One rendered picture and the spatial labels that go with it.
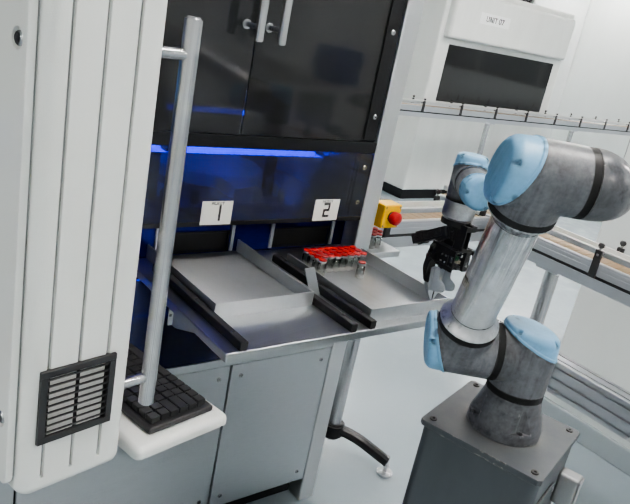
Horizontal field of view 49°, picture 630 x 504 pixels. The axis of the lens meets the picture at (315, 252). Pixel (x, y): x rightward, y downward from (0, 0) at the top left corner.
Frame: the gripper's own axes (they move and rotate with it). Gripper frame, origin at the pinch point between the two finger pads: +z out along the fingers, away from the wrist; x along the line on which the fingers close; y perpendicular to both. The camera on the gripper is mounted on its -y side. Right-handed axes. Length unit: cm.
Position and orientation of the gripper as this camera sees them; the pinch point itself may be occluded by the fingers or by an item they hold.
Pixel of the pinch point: (429, 293)
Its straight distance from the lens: 172.0
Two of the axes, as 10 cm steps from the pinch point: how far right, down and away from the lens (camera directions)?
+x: 7.8, -0.5, 6.2
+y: 5.9, 3.7, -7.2
